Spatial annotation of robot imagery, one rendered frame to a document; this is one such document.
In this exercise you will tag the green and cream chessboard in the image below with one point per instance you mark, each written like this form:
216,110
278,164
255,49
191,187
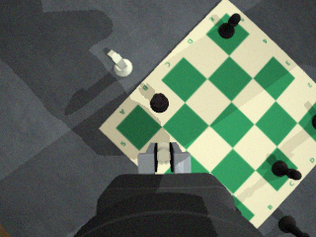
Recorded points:
236,105

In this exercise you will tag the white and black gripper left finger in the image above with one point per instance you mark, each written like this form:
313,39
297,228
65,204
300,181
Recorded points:
147,162

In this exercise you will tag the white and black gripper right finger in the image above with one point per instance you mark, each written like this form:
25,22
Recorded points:
180,161

